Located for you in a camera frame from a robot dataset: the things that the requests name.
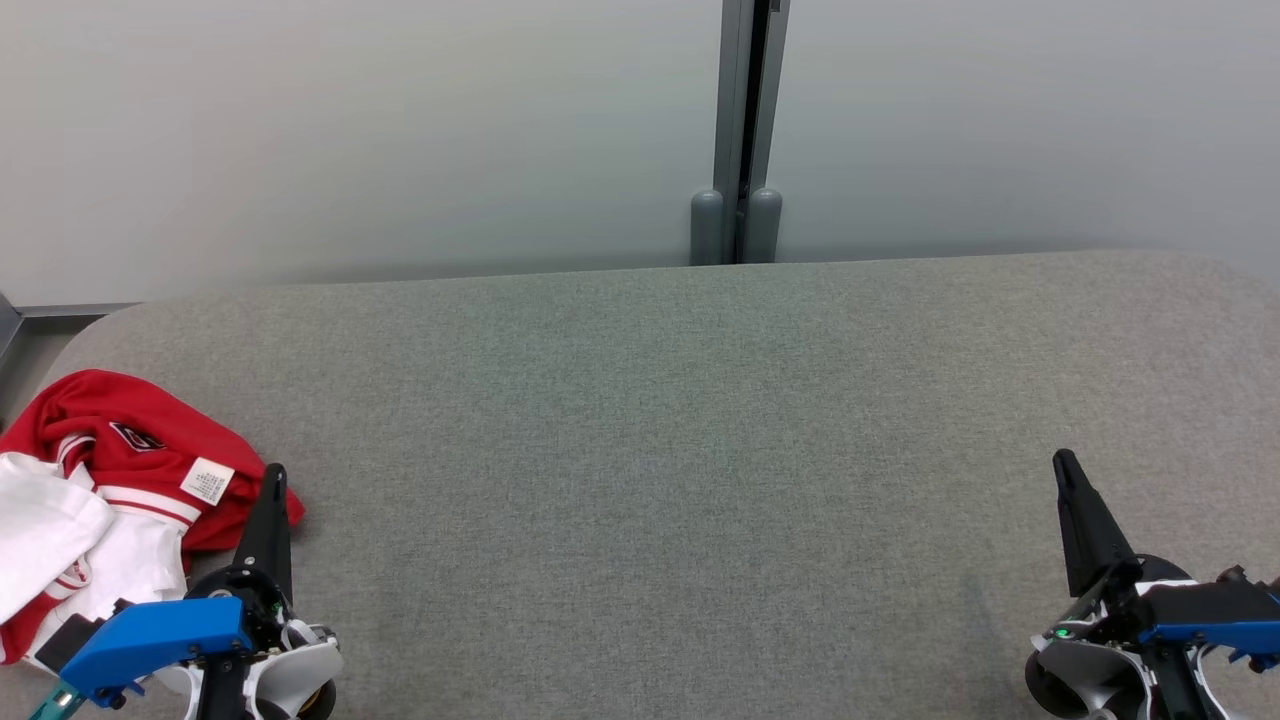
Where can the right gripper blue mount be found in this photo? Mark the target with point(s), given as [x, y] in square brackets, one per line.
[1200, 635]

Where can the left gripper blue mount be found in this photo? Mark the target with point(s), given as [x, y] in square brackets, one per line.
[160, 640]

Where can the red jersey with white sleeves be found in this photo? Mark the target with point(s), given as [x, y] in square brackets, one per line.
[130, 410]

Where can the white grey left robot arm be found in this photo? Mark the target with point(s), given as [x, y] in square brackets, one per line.
[300, 665]

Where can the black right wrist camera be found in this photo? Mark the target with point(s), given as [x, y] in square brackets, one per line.
[1210, 600]

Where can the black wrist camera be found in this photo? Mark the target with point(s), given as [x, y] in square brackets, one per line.
[70, 635]
[1210, 600]

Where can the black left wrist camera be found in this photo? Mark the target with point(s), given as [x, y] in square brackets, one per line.
[70, 635]

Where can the grey rounded post cap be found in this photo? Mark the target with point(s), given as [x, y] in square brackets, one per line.
[765, 225]
[706, 230]

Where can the grey metal partition post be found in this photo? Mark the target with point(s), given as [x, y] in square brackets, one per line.
[730, 100]

